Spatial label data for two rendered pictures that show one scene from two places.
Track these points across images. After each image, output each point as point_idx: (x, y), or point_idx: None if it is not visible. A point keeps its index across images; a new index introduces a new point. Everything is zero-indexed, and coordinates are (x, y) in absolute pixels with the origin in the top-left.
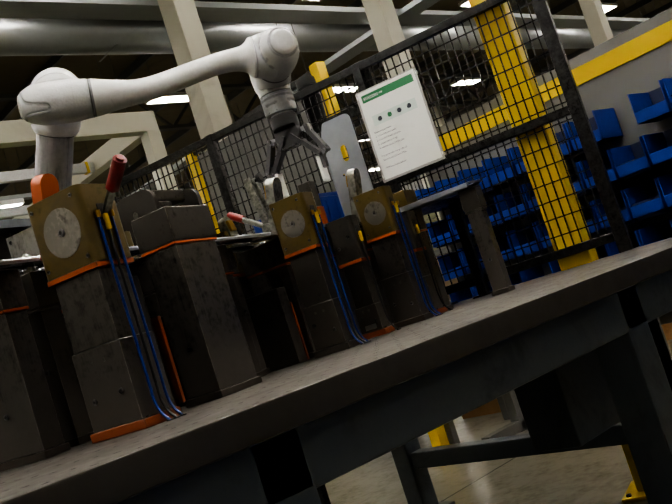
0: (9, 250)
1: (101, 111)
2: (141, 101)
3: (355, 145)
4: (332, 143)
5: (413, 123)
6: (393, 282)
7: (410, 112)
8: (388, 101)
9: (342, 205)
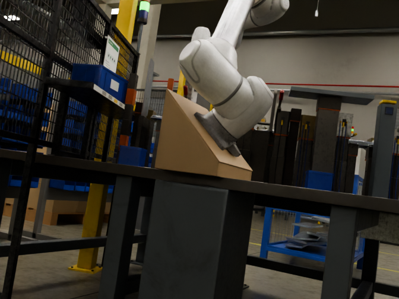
0: (352, 118)
1: (257, 26)
2: (242, 30)
3: (151, 79)
4: (149, 70)
5: (112, 70)
6: None
7: (113, 64)
8: (111, 51)
9: (143, 100)
